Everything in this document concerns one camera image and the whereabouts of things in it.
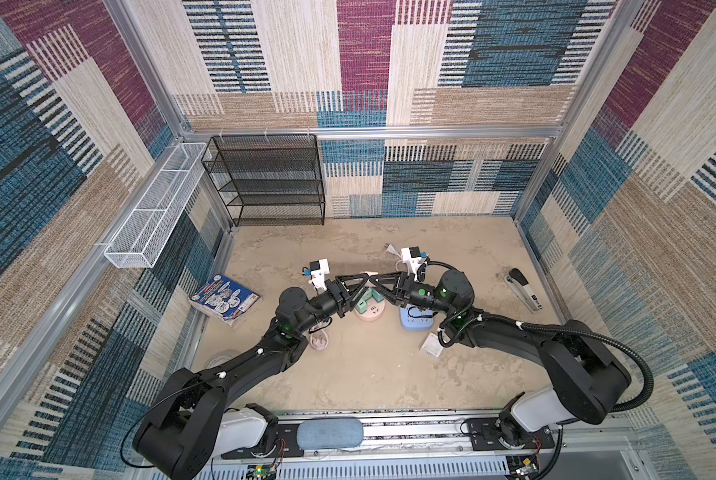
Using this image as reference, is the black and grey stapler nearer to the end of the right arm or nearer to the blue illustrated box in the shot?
the end of the right arm

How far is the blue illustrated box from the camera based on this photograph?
94cm

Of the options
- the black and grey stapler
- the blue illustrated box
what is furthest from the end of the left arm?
the black and grey stapler

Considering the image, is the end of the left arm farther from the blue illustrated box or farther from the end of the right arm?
the blue illustrated box

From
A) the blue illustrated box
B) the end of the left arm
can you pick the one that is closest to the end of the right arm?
the end of the left arm

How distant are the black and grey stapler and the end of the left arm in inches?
20.1

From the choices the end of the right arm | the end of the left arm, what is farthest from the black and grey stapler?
the end of the left arm

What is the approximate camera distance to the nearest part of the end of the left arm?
61 centimetres

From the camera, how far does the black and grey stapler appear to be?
96 centimetres

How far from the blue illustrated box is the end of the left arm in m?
0.36

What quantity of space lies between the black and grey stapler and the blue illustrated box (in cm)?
84

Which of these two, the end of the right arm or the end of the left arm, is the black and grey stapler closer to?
the end of the right arm
